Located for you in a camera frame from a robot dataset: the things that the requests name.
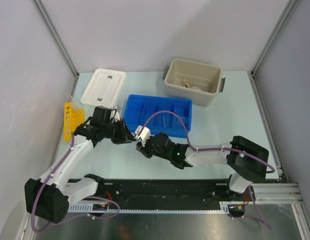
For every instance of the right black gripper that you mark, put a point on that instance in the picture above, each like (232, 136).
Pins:
(144, 149)

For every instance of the white plastic bin lid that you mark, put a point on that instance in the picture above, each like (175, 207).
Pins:
(104, 88)

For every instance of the clear glass test tube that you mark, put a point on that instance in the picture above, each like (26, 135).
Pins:
(73, 102)

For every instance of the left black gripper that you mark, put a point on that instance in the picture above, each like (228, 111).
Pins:
(125, 136)

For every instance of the white evaporating dish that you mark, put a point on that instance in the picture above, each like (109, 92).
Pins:
(196, 88)

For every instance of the beige plastic storage bin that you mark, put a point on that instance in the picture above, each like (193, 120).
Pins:
(207, 77)

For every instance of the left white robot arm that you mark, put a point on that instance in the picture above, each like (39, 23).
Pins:
(50, 196)

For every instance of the wooden test tube clamp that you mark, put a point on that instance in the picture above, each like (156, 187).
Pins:
(187, 84)

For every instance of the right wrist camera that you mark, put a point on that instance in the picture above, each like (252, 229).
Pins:
(142, 134)

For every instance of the blue divided plastic tray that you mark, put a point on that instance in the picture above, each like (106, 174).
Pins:
(140, 107)

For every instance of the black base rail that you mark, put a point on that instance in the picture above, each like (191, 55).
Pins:
(168, 195)

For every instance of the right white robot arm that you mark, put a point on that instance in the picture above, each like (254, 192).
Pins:
(247, 159)

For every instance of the yellow test tube rack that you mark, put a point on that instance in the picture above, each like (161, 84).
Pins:
(73, 117)

